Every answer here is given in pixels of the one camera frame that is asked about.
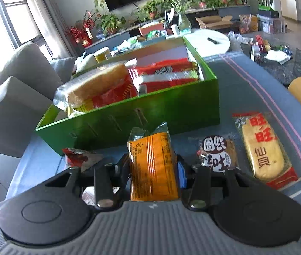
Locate orange snack packet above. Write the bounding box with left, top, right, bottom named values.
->
left=127, top=122, right=179, bottom=201

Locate bagged sliced bread loaf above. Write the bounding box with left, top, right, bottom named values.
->
left=53, top=61, right=129, bottom=111

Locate red white snack packet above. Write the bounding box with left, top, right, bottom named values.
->
left=81, top=187, right=119, bottom=209

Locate brown round cookie packet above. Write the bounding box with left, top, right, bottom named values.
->
left=197, top=135, right=239, bottom=173

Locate small red snack packet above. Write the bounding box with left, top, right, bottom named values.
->
left=62, top=148, right=103, bottom=172

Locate rice cracker packet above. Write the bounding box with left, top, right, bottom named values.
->
left=232, top=112, right=298, bottom=189

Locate yellow striped snack bag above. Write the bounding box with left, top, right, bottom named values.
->
left=72, top=80, right=138, bottom=113

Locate green cardboard box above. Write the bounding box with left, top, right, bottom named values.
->
left=35, top=37, right=220, bottom=155

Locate red snack bag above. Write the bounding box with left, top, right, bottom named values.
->
left=129, top=58, right=199, bottom=96

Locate grey sofa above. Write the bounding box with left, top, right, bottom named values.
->
left=0, top=42, right=75, bottom=158

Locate gold tin can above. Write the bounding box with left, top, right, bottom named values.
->
left=93, top=47, right=112, bottom=63

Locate white round coffee table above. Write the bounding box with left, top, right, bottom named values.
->
left=184, top=29, right=230, bottom=58

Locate black remote control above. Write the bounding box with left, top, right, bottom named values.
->
left=207, top=37, right=219, bottom=44

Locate white crumpled tissue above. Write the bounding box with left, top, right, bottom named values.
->
left=264, top=50, right=291, bottom=65

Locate red flower decoration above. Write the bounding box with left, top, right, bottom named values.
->
left=64, top=10, right=95, bottom=48

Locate dark marble round table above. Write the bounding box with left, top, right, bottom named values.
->
left=241, top=32, right=301, bottom=87

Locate glass vase with plant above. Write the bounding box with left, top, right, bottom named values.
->
left=171, top=0, right=192, bottom=31

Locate brown cardboard box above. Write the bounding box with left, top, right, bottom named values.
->
left=195, top=16, right=233, bottom=30

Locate grey tv cabinet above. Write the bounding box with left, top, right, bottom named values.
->
left=83, top=4, right=252, bottom=51

